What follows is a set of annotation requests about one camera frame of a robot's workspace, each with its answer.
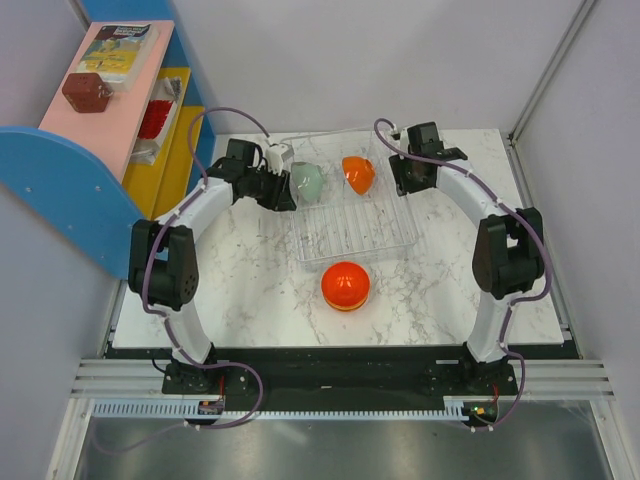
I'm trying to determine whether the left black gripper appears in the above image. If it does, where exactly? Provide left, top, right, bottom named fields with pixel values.
left=245, top=165, right=296, bottom=213

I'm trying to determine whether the celadon green ceramic bowl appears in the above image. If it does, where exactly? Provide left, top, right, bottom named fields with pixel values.
left=291, top=162, right=325, bottom=203

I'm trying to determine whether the white wire dish rack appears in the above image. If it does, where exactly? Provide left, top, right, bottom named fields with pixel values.
left=282, top=129, right=418, bottom=269

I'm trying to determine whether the orange plastic bowl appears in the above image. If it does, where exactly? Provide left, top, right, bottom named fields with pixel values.
left=342, top=156, right=376, bottom=195

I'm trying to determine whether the red plastic bowl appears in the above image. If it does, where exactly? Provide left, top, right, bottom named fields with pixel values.
left=321, top=261, right=371, bottom=303

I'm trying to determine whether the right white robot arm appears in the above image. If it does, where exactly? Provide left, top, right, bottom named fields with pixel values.
left=374, top=122, right=550, bottom=394

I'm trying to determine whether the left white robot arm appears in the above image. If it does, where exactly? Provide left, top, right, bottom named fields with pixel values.
left=128, top=139, right=296, bottom=393

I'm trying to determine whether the orange bottom stacked bowl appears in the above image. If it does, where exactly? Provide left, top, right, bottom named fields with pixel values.
left=329, top=304, right=363, bottom=313

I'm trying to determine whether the yellow plastic bowl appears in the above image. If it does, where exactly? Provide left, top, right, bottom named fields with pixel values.
left=326, top=297, right=368, bottom=306

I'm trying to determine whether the red white book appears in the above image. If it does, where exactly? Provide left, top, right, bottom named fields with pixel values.
left=130, top=76, right=183, bottom=165

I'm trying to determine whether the blue pink yellow shelf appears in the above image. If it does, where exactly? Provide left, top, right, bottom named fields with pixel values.
left=1, top=1, right=216, bottom=279

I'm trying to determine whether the yellow cover book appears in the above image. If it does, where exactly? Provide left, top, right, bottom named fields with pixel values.
left=75, top=23, right=159, bottom=92

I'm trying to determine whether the brown cube box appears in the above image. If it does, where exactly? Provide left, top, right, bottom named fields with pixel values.
left=61, top=73, right=113, bottom=113

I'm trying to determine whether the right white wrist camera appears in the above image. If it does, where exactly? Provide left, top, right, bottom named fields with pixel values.
left=391, top=128, right=408, bottom=142

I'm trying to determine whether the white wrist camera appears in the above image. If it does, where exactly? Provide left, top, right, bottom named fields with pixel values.
left=391, top=128, right=408, bottom=142
left=265, top=143, right=294, bottom=175

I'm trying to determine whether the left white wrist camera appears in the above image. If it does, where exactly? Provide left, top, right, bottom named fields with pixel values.
left=265, top=143, right=294, bottom=175

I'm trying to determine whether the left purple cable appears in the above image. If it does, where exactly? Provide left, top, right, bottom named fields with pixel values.
left=89, top=107, right=273, bottom=455

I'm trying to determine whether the purple cable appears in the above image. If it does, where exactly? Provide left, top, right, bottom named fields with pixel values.
left=89, top=107, right=273, bottom=455
left=374, top=117, right=554, bottom=433

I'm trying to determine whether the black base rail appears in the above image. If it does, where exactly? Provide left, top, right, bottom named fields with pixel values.
left=162, top=345, right=517, bottom=398

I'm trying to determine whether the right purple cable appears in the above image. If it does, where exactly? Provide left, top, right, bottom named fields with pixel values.
left=374, top=117, right=554, bottom=433

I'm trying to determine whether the white slotted cable duct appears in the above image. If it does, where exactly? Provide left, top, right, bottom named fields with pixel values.
left=91, top=398, right=468, bottom=421

